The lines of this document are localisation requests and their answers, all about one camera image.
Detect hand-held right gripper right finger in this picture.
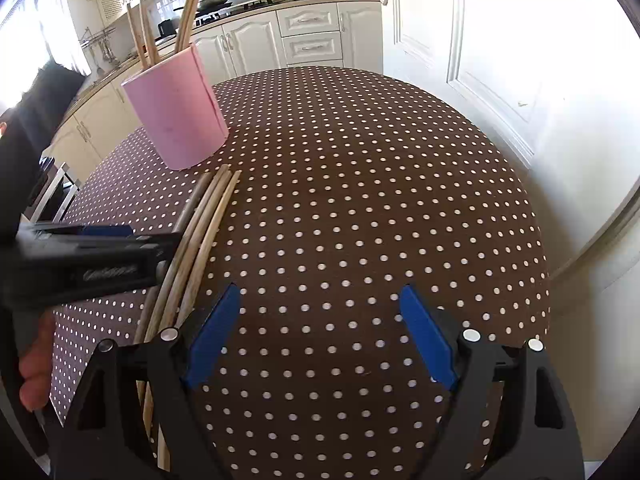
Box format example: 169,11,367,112
398,284,586,480

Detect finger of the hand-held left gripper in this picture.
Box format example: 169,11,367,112
34,225,137,242
79,233,184,264

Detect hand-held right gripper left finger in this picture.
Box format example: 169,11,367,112
50,282,242,480

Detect pile of wooden chopsticks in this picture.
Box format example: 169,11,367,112
134,164,242,480

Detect pink utensil holder cup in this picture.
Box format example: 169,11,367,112
121,44,230,171

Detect person's left hand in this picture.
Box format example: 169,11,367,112
19,310,57,412

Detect metal stool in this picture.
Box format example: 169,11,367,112
30,157,83,223

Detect black rice cooker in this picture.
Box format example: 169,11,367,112
0,60,87,226

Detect brown polka-dot tablecloth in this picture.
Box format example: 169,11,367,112
50,66,551,480

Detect barred kitchen window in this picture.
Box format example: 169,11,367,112
0,0,66,61

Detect cream lower kitchen cabinets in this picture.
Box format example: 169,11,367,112
42,0,385,176

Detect dark wok with lid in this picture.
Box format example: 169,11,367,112
174,0,236,13

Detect cream cabinet drawer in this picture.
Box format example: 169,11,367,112
276,5,340,37
281,32,343,65

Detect black gas stove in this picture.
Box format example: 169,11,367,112
192,0,278,26

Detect white panel door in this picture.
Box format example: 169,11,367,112
380,0,640,271

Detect hanging utensil rail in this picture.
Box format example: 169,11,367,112
80,27,123,73

